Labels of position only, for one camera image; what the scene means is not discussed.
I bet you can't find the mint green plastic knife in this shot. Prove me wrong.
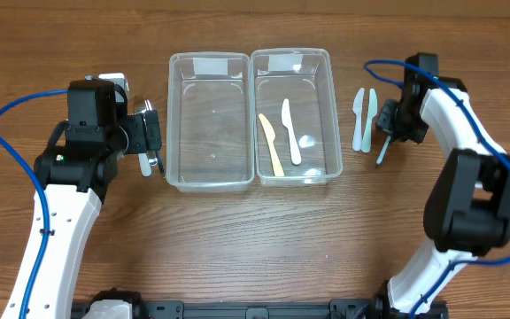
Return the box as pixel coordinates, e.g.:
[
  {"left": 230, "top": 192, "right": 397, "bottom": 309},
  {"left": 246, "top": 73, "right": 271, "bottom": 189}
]
[{"left": 361, "top": 89, "right": 378, "bottom": 153}]

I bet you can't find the pale white plastic knife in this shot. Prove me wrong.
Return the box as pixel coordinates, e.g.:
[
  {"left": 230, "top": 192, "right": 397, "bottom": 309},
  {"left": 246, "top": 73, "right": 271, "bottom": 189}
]
[{"left": 352, "top": 88, "right": 365, "bottom": 152}]

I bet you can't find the yellow plastic knife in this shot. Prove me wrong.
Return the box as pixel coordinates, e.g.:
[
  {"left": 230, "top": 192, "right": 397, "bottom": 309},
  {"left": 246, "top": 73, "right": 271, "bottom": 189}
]
[{"left": 258, "top": 113, "right": 285, "bottom": 177}]

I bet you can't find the light blue plastic knife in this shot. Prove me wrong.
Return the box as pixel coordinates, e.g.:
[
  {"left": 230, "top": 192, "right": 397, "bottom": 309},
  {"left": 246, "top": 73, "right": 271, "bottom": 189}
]
[{"left": 375, "top": 136, "right": 391, "bottom": 166}]

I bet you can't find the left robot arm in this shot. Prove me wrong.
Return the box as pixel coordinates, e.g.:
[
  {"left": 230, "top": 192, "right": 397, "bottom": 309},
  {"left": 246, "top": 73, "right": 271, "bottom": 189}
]
[{"left": 0, "top": 73, "right": 163, "bottom": 318}]

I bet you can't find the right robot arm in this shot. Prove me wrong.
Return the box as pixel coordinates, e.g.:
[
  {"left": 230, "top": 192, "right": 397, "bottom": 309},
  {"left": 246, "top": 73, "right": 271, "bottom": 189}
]
[{"left": 367, "top": 52, "right": 510, "bottom": 318}]

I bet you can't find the left clear plastic container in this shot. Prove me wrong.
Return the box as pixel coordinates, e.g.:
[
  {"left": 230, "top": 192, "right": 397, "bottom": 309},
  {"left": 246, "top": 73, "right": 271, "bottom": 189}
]
[{"left": 166, "top": 51, "right": 254, "bottom": 192}]

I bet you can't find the clear plastic container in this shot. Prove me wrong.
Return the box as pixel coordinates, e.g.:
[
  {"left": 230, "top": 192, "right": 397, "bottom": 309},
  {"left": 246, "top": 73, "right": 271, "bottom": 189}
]
[
  {"left": 166, "top": 51, "right": 254, "bottom": 192},
  {"left": 251, "top": 48, "right": 343, "bottom": 187}
]

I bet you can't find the right clear plastic container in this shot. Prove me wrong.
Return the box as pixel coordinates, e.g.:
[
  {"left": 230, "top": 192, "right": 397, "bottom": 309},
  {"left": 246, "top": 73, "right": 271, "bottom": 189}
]
[{"left": 251, "top": 48, "right": 343, "bottom": 187}]

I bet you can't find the shiny steel fork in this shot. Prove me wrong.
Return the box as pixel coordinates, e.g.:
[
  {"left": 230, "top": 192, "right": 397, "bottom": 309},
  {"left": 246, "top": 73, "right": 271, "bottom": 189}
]
[{"left": 133, "top": 96, "right": 153, "bottom": 117}]

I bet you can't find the dark handled steel fork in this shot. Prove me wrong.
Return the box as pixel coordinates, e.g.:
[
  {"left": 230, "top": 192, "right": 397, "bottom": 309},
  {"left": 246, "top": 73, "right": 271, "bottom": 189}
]
[{"left": 146, "top": 98, "right": 167, "bottom": 179}]

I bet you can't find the white plastic fork thick handle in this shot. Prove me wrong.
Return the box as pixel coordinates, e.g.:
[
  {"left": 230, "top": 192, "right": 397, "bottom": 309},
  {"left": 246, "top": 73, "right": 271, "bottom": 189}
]
[{"left": 138, "top": 152, "right": 152, "bottom": 177}]

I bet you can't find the left blue cable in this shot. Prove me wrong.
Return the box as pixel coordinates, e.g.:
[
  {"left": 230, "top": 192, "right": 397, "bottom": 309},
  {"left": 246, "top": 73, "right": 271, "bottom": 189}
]
[{"left": 0, "top": 89, "right": 70, "bottom": 319}]

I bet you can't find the blue cable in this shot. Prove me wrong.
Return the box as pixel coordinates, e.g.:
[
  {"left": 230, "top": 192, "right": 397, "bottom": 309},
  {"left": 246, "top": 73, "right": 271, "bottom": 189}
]
[
  {"left": 0, "top": 89, "right": 70, "bottom": 319},
  {"left": 363, "top": 59, "right": 510, "bottom": 319}
]

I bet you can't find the right blue cable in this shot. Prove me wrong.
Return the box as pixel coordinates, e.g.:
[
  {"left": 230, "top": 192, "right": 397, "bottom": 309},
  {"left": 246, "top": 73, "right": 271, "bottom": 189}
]
[{"left": 363, "top": 59, "right": 510, "bottom": 319}]

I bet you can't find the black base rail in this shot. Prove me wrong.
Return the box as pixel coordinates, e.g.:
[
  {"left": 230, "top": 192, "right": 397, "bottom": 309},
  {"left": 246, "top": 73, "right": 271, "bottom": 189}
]
[{"left": 71, "top": 299, "right": 451, "bottom": 319}]

